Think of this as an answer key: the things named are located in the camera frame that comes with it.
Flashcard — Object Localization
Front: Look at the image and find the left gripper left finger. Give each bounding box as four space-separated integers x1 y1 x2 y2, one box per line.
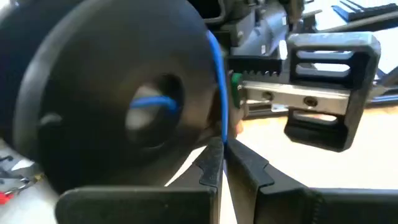
55 136 225 224

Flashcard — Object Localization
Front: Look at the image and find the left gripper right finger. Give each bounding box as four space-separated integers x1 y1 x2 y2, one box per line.
224 138 398 224

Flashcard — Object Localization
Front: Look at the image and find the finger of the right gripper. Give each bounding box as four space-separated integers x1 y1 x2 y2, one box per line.
283 30 382 154

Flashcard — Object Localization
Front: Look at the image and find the long blue cable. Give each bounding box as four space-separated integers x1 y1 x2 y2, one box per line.
128 29 230 146

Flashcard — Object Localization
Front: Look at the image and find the black plastic cable spool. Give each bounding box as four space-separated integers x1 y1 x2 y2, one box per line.
0 0 225 195

